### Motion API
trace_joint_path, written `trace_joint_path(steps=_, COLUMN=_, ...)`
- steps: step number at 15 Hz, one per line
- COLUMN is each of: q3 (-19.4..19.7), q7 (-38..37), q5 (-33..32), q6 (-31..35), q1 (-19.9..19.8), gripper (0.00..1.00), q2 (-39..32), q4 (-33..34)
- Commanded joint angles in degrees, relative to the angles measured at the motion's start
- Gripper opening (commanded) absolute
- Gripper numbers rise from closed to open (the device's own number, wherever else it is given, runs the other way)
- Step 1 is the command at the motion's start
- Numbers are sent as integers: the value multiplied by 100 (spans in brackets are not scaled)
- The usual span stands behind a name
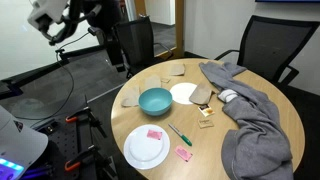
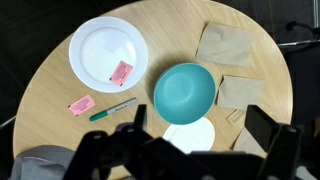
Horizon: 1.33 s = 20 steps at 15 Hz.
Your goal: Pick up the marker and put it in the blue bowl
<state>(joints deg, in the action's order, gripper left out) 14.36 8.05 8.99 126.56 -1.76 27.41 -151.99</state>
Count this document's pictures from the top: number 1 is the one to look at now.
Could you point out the brown napkin of bowl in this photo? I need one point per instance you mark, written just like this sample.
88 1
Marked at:
131 97
201 95

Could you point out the green and white marker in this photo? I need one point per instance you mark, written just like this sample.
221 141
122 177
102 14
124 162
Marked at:
181 135

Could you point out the brown napkin left of bowl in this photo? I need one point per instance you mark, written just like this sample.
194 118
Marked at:
131 97

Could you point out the brown square packet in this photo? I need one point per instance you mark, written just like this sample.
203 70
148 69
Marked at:
205 123

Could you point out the black clamp orange handle lower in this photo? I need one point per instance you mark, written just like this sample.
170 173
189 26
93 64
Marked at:
92 165

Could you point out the orange tea packet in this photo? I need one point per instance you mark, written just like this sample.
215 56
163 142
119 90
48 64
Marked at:
206 110

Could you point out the round wooden table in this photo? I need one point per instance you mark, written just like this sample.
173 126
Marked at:
206 163

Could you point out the black mesh chair left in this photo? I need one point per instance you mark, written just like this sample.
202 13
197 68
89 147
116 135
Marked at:
136 40

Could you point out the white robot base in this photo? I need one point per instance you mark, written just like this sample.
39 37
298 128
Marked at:
20 146

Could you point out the blue bowl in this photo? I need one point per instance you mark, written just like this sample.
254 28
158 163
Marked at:
155 101

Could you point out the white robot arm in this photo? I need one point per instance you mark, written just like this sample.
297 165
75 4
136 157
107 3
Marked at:
47 12

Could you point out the brown napkin far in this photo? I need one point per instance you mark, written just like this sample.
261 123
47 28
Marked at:
177 70

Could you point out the black mesh chair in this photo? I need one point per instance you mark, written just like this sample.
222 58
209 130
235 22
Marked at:
269 45
136 40

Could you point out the pink packet on table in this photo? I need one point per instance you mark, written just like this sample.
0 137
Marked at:
183 153

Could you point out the white plate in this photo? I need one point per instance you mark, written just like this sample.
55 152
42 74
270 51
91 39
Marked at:
145 153

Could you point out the grey hoodie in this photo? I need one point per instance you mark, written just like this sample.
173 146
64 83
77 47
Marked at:
258 149

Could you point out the brown napkin right of bowl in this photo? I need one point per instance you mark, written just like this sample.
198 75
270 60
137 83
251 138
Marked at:
201 95

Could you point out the black clamp orange handle upper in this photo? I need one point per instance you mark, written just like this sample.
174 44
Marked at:
86 114

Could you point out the pink packet on plate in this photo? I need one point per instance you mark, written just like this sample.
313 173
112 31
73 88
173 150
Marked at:
154 134

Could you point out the black mesh chair right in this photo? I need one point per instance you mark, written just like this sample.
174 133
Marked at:
269 45

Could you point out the black clamp orange handle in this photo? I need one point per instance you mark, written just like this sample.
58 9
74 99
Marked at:
92 165
86 114

